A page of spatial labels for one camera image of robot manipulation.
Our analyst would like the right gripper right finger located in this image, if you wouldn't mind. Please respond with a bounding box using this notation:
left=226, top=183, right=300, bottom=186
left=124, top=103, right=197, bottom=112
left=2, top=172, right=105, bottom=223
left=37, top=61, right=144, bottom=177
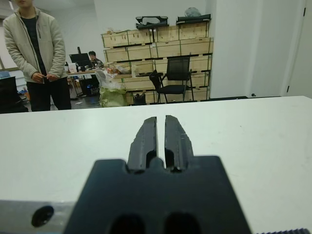
left=164, top=114, right=195, bottom=172

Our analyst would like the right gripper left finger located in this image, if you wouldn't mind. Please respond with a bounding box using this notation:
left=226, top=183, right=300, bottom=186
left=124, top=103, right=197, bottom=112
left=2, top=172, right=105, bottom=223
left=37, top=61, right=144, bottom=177
left=127, top=116, right=158, bottom=172

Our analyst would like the green sack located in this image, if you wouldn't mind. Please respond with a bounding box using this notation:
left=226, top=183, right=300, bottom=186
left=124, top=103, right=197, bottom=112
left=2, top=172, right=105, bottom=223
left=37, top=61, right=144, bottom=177
left=98, top=86, right=128, bottom=108

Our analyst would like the black mesh office chair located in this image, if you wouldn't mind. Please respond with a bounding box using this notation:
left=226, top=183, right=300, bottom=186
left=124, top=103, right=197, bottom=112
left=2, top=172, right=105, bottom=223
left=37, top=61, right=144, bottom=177
left=156, top=57, right=194, bottom=103

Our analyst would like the white plastic bag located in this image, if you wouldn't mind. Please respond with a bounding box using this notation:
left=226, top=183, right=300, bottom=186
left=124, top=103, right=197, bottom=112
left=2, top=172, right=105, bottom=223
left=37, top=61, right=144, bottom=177
left=95, top=69, right=123, bottom=90

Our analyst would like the white desk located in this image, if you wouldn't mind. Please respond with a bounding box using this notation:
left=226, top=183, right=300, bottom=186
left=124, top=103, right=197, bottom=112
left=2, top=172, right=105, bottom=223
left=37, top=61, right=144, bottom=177
left=65, top=67, right=103, bottom=98

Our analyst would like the stack of wooden crates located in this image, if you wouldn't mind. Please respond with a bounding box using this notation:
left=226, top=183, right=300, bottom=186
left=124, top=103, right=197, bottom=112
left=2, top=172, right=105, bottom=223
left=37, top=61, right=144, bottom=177
left=100, top=20, right=215, bottom=104

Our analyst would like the seated person dark hair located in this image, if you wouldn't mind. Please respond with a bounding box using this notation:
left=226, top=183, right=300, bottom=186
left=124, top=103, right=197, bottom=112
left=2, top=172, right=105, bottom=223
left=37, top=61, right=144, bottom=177
left=88, top=50, right=104, bottom=69

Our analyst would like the black computer monitor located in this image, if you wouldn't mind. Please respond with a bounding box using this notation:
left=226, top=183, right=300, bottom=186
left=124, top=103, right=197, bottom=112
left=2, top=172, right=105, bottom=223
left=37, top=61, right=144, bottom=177
left=69, top=46, right=92, bottom=68

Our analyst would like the black padded case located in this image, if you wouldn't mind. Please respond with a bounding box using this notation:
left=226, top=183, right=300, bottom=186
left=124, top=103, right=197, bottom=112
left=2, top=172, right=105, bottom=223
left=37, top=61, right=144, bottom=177
left=135, top=15, right=170, bottom=30

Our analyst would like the flat black case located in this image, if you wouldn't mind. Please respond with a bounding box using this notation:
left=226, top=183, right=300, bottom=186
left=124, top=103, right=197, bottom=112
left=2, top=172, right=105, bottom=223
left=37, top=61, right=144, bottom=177
left=175, top=13, right=213, bottom=26

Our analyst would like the grey bag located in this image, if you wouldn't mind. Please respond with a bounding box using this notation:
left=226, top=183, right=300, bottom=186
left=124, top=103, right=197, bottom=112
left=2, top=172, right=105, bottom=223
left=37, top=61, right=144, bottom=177
left=184, top=6, right=202, bottom=18

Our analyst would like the person in beige jacket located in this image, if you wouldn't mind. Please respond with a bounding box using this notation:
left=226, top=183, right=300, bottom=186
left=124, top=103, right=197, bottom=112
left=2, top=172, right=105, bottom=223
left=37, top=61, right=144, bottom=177
left=2, top=0, right=72, bottom=113

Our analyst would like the white door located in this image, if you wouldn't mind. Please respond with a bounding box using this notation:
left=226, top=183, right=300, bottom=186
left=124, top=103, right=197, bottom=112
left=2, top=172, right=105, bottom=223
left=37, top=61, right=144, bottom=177
left=284, top=0, right=312, bottom=97

